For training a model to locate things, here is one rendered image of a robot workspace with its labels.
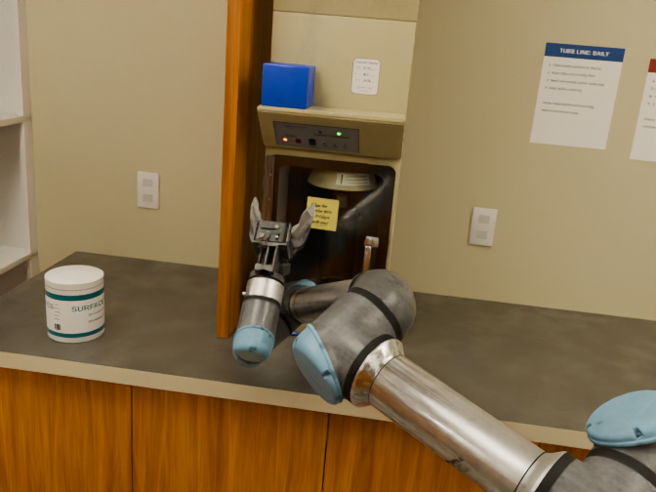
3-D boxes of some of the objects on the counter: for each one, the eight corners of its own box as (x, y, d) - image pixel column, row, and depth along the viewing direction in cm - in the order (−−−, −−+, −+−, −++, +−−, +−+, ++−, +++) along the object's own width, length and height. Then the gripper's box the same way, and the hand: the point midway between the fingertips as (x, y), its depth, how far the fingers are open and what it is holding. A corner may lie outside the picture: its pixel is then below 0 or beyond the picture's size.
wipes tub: (63, 317, 169) (61, 261, 165) (113, 324, 168) (113, 267, 163) (36, 340, 157) (32, 279, 152) (89, 347, 155) (88, 286, 151)
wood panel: (261, 272, 212) (288, -247, 171) (269, 273, 212) (300, -246, 171) (216, 337, 166) (239, -356, 124) (227, 338, 165) (255, -355, 124)
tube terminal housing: (275, 292, 197) (292, 15, 174) (386, 306, 194) (418, 24, 171) (255, 326, 173) (271, 10, 151) (381, 343, 170) (417, 21, 147)
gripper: (308, 276, 129) (324, 187, 139) (218, 266, 131) (239, 180, 140) (310, 295, 137) (326, 210, 146) (225, 285, 138) (245, 201, 148)
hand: (284, 203), depth 146 cm, fingers open, 12 cm apart
